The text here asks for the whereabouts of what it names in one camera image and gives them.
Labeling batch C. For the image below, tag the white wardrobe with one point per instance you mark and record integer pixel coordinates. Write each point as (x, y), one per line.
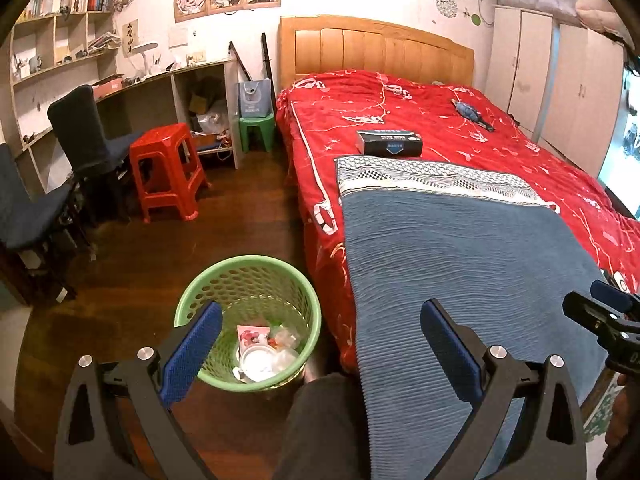
(550, 75)

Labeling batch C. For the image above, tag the white desk lamp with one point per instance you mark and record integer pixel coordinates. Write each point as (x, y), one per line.
(146, 57)

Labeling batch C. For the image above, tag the red flat box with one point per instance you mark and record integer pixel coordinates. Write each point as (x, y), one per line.
(107, 86)

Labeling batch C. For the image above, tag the rolled bedding bundle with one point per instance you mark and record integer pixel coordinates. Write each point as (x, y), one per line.
(597, 10)

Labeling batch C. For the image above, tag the window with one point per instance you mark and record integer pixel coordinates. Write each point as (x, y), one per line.
(627, 140)

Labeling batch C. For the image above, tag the blue ribbed blanket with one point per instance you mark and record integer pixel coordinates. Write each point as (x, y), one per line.
(465, 260)

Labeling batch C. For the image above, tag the grey-blue paper bag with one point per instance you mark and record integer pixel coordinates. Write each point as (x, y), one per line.
(255, 100)

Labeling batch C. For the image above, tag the clear plastic bag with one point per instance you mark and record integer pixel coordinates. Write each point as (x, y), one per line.
(212, 122)

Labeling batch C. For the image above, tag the clear plastic cup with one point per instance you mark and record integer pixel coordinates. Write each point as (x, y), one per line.
(286, 342)

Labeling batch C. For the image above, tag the black stick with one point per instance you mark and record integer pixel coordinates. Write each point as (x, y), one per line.
(267, 57)

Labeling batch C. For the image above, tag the dark fabric chair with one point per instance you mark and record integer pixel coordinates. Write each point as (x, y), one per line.
(85, 130)
(25, 205)

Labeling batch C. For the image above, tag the pink snack wrapper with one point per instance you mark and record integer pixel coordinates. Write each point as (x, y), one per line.
(252, 335)

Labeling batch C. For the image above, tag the brown stick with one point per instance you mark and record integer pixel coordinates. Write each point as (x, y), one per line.
(239, 62)

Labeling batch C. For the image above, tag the green plastic basket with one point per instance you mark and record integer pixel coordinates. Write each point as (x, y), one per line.
(200, 300)

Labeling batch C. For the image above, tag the brown cardboard box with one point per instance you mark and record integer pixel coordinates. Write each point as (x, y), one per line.
(199, 102)

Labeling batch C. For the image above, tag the person's leg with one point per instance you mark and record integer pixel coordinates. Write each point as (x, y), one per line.
(325, 430)

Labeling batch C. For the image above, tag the black cardboard box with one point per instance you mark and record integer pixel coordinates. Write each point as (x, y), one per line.
(390, 142)

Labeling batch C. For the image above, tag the green plastic stool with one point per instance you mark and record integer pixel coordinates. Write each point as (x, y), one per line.
(257, 132)

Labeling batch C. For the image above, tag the white desk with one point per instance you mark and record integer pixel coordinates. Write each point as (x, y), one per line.
(165, 85)

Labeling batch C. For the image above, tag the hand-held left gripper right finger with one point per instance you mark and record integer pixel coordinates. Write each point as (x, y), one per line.
(450, 345)

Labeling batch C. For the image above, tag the red plastic stool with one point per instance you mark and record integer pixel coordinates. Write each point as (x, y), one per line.
(165, 160)

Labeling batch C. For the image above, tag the wall bookshelf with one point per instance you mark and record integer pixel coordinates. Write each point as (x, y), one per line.
(55, 25)

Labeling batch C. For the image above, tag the calligraphy paper sheet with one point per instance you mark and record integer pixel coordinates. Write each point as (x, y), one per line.
(130, 37)

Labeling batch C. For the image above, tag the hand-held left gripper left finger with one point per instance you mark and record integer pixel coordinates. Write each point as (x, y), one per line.
(192, 345)

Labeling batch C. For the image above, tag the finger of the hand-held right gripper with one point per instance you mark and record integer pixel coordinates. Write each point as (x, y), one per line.
(607, 291)
(582, 307)

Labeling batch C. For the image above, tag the row of books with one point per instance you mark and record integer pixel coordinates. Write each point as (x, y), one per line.
(94, 1)

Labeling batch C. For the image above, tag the wooden headboard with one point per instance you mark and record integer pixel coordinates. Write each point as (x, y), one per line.
(375, 42)

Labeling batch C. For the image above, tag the person's right hand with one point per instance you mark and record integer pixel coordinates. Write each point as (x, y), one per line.
(625, 415)

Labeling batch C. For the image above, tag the patterned floor rug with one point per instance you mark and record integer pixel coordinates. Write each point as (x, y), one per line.
(602, 410)

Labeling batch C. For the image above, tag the clear plastic container with lid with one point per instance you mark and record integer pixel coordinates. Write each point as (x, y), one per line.
(260, 362)

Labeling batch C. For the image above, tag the bed with red sheet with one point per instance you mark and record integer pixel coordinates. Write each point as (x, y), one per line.
(350, 105)

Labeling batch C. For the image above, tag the blue toy fish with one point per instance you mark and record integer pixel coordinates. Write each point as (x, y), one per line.
(470, 112)

